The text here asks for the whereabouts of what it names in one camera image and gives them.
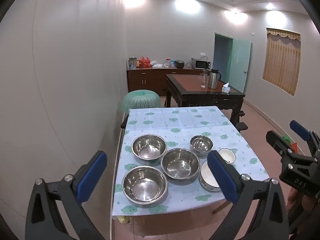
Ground brown wooden sideboard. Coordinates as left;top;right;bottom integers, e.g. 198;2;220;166
126;67;203;97

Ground orange carrot toy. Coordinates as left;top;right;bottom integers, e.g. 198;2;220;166
281;135;298;153

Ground dark wooden table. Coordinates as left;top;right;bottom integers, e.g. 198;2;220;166
166;74;247;124

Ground steel thermos kettle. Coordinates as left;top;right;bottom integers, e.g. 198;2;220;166
208;69;222;89

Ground yellow window curtain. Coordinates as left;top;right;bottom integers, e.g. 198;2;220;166
262;27;300;97

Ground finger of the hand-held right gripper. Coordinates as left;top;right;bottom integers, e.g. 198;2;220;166
289;120;320;155
265;130;304;164

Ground green cloud print tablecloth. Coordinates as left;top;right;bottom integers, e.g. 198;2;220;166
111;106;270;217

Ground white microwave oven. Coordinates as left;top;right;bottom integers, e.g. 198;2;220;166
191;58;211;70

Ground large white enamel bowl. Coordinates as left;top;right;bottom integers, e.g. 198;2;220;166
199;159;223;193

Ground red plastic bags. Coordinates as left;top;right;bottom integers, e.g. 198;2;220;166
137;56;152;68

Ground small white enamel bowl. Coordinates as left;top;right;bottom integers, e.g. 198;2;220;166
218;148;237;165

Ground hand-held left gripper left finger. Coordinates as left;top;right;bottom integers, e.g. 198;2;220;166
25;150;108;240

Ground large steel bowl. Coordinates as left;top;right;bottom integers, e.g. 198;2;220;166
122;165;168;208
131;134;167;165
161;148;201;186

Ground person's right hand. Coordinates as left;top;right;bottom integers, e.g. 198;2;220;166
287;188;304;214

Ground small steel bowl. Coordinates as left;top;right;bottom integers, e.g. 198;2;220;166
190;135;214;158

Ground green door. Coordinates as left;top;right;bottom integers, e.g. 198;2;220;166
232;39;251;90

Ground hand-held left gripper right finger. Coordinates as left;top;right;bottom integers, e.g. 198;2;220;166
207;150;289;240

